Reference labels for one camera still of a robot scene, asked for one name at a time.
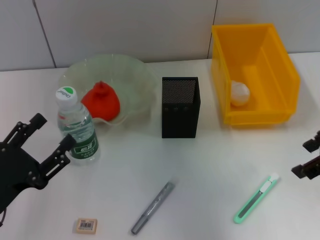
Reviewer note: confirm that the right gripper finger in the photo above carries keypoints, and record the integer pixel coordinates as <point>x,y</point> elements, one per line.
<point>310,170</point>
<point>313,143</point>

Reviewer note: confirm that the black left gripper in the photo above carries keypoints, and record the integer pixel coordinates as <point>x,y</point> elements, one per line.
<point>17,170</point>

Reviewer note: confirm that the clear green-label water bottle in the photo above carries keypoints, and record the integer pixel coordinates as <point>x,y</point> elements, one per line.
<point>80,140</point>

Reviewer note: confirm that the mint green utility knife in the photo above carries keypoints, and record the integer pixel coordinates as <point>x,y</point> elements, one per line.
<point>252,202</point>

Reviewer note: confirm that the white paper ball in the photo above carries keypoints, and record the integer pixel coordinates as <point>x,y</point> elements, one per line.
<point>240,93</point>

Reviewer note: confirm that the beige eraser with barcode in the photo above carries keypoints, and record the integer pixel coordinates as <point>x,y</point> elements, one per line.
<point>86,226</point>

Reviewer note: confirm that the wavy clear glass fruit plate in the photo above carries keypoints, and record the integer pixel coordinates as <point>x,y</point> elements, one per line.
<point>130,75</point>

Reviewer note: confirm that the grey marker pen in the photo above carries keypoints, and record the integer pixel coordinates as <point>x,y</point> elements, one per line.
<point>155,206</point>

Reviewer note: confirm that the black mesh pen holder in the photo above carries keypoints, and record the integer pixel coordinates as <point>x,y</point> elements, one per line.
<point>180,120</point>

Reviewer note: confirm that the yellow plastic storage bin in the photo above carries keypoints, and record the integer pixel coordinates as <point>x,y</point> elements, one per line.
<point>262,50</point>

